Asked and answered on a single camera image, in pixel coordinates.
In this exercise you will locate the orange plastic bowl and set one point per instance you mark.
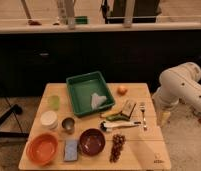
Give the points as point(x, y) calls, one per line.
point(42, 149)

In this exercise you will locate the blue sponge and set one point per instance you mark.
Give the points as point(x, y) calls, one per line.
point(71, 150)

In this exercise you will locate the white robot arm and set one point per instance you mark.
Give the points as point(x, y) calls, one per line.
point(180, 82)

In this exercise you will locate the small metal cup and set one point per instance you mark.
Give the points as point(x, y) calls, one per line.
point(68, 125)

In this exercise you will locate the green plastic tray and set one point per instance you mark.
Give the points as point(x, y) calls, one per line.
point(82, 87)

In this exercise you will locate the green translucent cup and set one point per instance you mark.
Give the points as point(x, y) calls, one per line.
point(54, 102)

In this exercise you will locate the small orange fruit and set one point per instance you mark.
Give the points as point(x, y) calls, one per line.
point(122, 90)

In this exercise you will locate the metal fork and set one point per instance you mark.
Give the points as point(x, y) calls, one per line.
point(142, 109)

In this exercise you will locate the dark red bowl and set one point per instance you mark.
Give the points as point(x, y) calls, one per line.
point(92, 142)

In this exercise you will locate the black stand leg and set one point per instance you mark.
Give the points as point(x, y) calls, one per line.
point(16, 110)

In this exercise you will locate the white handled brush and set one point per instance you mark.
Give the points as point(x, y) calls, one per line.
point(109, 126)

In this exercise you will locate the bunch of red grapes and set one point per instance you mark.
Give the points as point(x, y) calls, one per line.
point(117, 147)

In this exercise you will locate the white plastic cup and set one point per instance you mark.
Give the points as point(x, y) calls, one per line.
point(49, 120)

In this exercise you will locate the wooden folding table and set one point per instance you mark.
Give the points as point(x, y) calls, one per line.
point(143, 150)

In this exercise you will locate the yellow banana toy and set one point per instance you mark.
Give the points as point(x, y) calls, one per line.
point(109, 113)

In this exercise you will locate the white crumpled cloth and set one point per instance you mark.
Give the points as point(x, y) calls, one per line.
point(97, 101)

